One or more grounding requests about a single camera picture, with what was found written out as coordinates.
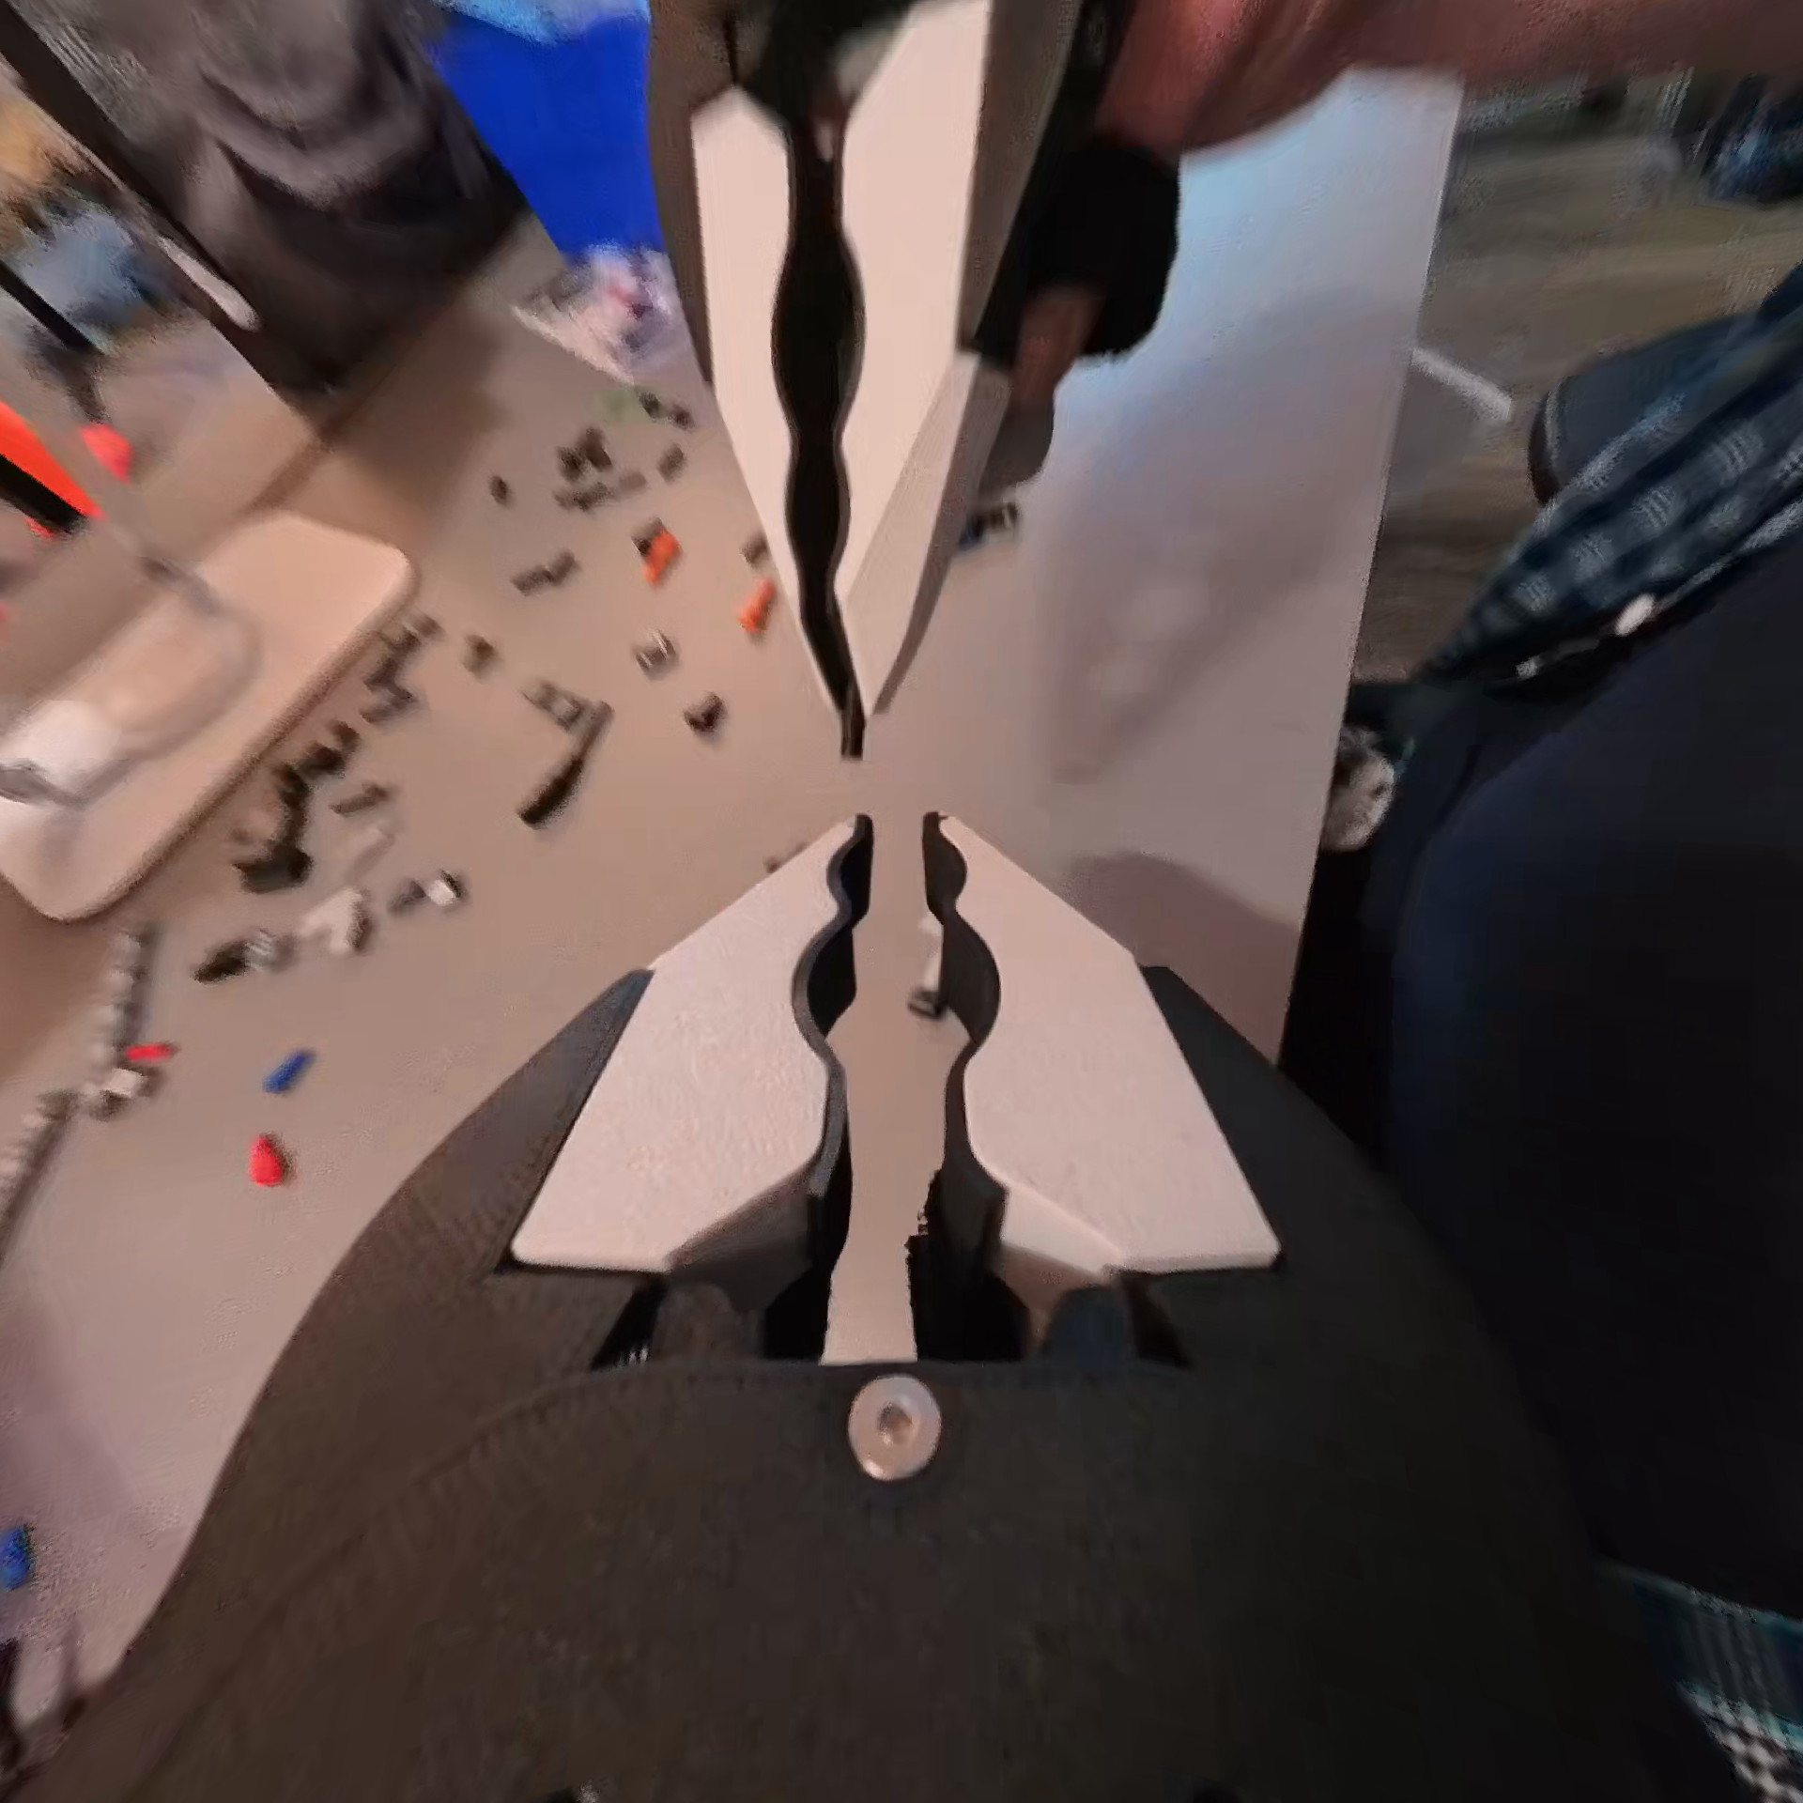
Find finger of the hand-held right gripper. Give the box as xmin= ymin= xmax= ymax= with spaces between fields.
xmin=687 ymin=90 xmax=867 ymax=763
xmin=835 ymin=0 xmax=1015 ymax=717

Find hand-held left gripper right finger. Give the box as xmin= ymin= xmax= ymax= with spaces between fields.
xmin=921 ymin=814 xmax=1285 ymax=1356

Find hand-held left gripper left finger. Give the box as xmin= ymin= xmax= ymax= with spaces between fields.
xmin=506 ymin=814 xmax=875 ymax=1356

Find lego sticker sheet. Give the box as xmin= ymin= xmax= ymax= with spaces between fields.
xmin=516 ymin=246 xmax=681 ymax=381

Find scattered small lego pieces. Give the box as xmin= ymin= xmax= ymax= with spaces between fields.
xmin=191 ymin=385 xmax=1025 ymax=987

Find black lego set box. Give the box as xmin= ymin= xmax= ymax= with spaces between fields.
xmin=0 ymin=0 xmax=528 ymax=397

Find red white lego piece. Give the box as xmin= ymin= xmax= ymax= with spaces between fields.
xmin=87 ymin=1044 xmax=177 ymax=1117

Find short grey lego liftarm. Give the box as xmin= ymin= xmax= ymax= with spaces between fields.
xmin=87 ymin=922 xmax=161 ymax=1078

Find person's right hand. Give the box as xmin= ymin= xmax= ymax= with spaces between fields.
xmin=1012 ymin=0 xmax=1418 ymax=410

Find blue storage bin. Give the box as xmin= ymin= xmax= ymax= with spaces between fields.
xmin=431 ymin=0 xmax=667 ymax=261

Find dark navy shirt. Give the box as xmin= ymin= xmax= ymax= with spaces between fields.
xmin=1282 ymin=564 xmax=1803 ymax=1622

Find silver monitor stand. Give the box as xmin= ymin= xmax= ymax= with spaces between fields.
xmin=0 ymin=506 xmax=416 ymax=922

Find white monitor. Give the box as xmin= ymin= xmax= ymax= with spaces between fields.
xmin=0 ymin=54 xmax=270 ymax=564

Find orange red object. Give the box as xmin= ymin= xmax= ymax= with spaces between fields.
xmin=0 ymin=402 xmax=134 ymax=539

